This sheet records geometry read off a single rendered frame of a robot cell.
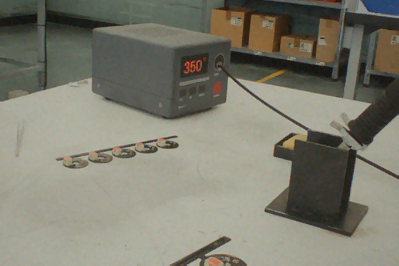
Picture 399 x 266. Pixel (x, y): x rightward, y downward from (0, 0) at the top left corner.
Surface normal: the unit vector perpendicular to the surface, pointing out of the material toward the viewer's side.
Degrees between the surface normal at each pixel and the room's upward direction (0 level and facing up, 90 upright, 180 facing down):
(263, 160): 0
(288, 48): 88
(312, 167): 90
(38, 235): 0
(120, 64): 90
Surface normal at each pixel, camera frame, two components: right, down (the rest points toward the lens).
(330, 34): -0.42, 0.25
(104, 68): -0.65, 0.18
